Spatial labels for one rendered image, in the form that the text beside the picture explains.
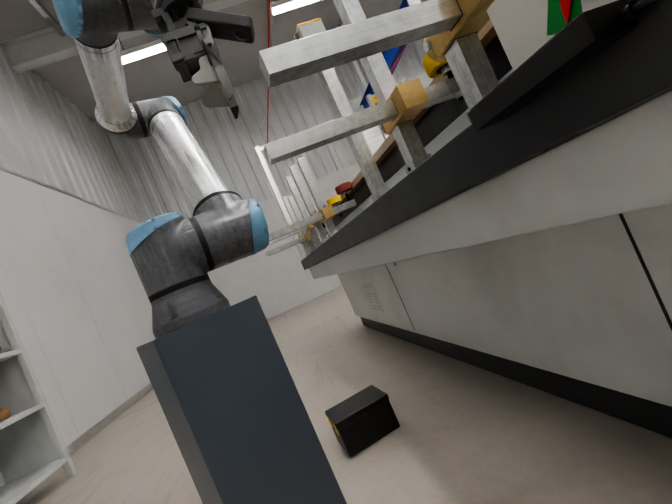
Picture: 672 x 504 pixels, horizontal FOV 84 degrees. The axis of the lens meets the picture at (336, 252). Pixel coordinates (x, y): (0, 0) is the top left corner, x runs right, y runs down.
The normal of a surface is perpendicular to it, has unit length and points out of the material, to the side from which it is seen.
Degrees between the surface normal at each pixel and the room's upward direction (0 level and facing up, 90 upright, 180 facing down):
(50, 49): 90
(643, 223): 90
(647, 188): 90
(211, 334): 90
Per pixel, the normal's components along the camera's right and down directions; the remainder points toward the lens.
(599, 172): -0.90, 0.39
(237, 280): 0.13, -0.07
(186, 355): 0.56, -0.26
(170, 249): 0.38, -0.18
